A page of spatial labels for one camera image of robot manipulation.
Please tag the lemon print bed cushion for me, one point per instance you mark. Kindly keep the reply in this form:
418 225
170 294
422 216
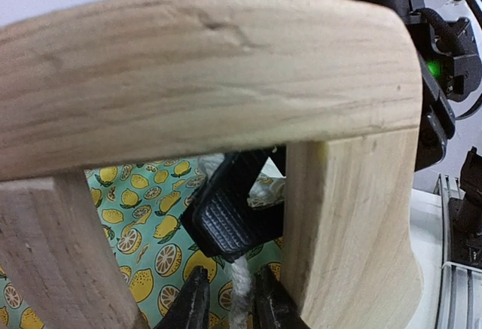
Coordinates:
139 208

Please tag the wooden pet bed frame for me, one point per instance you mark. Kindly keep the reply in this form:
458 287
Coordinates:
131 81

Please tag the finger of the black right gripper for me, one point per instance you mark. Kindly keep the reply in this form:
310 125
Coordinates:
219 219

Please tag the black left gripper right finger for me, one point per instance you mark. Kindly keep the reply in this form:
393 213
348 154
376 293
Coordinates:
273 307

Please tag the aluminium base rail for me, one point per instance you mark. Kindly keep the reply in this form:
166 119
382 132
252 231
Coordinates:
460 291

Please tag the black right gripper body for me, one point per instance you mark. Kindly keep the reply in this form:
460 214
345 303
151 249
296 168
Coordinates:
448 56

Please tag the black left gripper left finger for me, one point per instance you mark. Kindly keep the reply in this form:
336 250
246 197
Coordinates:
190 309

